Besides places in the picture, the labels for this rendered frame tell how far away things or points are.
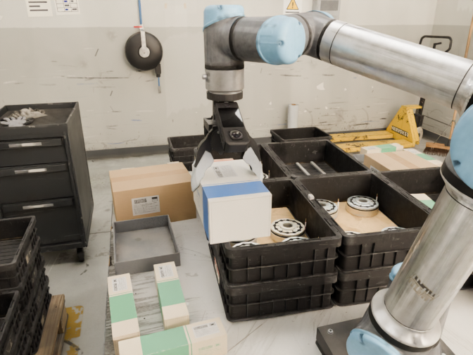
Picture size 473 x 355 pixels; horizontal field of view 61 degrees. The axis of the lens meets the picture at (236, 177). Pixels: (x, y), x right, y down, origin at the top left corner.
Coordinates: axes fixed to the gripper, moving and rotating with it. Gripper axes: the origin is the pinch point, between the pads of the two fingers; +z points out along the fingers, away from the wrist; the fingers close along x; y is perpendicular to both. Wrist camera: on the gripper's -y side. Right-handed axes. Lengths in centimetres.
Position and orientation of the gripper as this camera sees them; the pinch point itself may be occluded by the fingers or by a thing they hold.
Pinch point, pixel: (228, 189)
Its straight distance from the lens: 83.3
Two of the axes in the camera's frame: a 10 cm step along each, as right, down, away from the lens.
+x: -9.7, 1.0, -2.3
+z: 0.0, 9.3, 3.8
